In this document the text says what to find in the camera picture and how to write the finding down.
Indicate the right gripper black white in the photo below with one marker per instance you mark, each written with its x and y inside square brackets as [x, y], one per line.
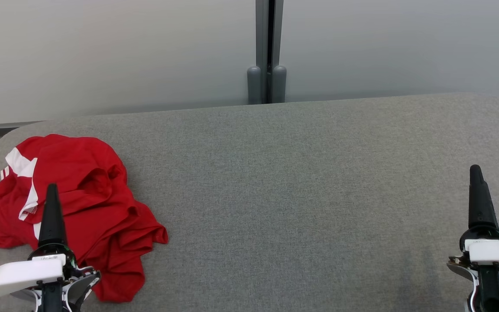
[498, 251]

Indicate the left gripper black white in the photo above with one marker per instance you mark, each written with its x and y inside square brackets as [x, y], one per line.
[15, 277]

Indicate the red white jersey shirt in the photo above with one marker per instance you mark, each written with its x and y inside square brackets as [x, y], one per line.
[111, 242]

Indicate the grey partition post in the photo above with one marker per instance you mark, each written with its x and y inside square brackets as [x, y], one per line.
[267, 52]

